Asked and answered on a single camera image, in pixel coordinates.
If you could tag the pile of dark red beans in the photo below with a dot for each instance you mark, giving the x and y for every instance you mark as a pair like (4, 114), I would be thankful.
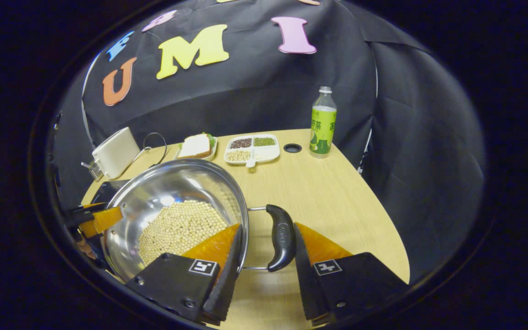
(241, 143)

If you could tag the pile of green mung beans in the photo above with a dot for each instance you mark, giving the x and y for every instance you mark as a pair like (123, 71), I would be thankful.
(264, 141)

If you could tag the green label drink bottle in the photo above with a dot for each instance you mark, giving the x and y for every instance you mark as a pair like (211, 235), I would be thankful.
(322, 133)

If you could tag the sandwich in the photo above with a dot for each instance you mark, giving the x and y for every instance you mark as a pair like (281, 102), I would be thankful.
(195, 146)

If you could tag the stainless steel pot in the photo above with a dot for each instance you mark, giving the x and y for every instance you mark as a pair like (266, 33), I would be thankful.
(154, 192)

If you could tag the pile of pale beans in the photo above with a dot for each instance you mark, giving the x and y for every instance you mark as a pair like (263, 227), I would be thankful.
(238, 156)

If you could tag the pile of soybeans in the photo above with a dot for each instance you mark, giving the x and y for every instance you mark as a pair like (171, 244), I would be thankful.
(177, 229)

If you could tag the white toaster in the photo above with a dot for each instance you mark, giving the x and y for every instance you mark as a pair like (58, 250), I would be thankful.
(115, 153)

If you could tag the white divided tray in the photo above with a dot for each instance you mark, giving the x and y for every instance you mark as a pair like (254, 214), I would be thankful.
(266, 153)

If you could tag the black induction cooktop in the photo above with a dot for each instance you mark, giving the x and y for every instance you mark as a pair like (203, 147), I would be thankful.
(103, 190)

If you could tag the black backdrop cloth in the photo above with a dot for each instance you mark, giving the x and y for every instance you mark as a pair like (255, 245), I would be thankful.
(245, 91)

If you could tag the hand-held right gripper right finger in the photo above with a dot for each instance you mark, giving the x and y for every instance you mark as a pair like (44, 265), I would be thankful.
(305, 279)

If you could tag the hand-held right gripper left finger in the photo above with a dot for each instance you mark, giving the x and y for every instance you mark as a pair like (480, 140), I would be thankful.
(229, 279)

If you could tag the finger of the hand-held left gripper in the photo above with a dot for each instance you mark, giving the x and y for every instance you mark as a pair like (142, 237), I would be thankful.
(103, 220)

